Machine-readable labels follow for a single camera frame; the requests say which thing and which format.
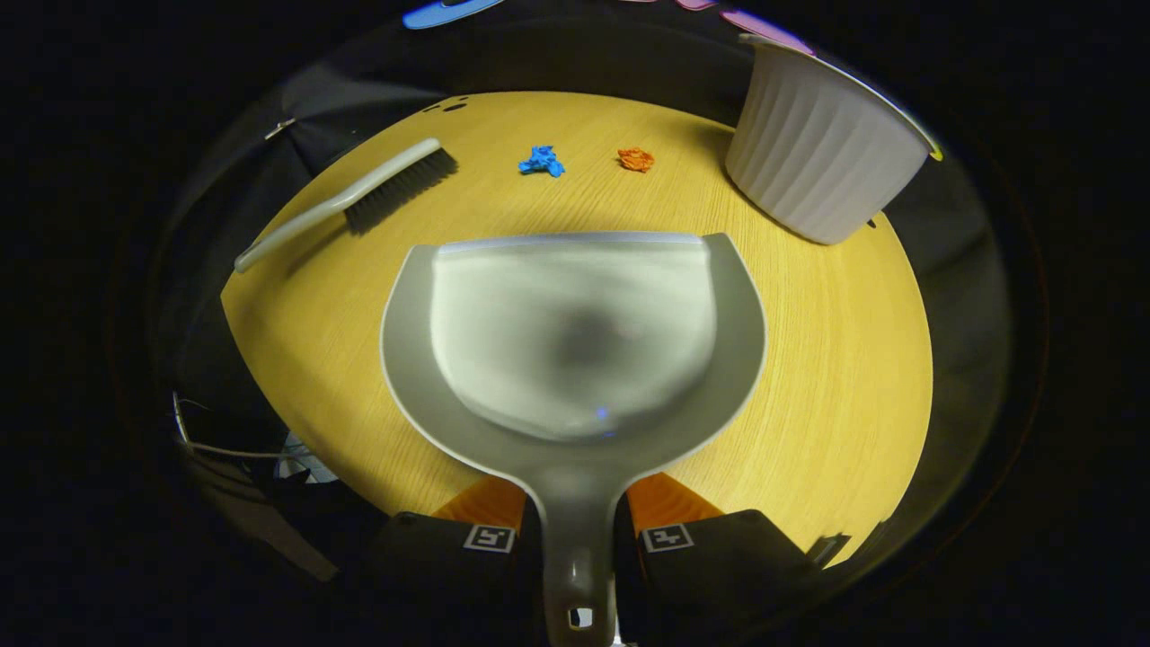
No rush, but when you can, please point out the white ribbed garbage bin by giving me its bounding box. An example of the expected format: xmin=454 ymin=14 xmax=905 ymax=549
xmin=724 ymin=33 xmax=942 ymax=245

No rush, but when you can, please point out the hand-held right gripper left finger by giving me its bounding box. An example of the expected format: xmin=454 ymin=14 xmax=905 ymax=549
xmin=346 ymin=474 xmax=547 ymax=647

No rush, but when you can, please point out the blue paper trash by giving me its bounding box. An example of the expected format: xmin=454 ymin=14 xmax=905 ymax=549
xmin=517 ymin=146 xmax=566 ymax=178

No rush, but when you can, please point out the grey plastic dustpan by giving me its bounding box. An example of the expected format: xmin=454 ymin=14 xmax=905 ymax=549
xmin=379 ymin=231 xmax=769 ymax=647

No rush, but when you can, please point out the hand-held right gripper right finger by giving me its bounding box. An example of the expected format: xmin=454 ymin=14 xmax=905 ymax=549
xmin=614 ymin=472 xmax=814 ymax=647

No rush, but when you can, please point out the white cable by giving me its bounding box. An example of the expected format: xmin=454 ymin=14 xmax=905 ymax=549
xmin=172 ymin=391 xmax=302 ymax=461

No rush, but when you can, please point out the small white broom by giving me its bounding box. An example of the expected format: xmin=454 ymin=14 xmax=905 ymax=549
xmin=234 ymin=137 xmax=459 ymax=274

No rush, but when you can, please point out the wooden desktop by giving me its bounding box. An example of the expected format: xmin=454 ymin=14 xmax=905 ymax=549
xmin=220 ymin=90 xmax=935 ymax=569

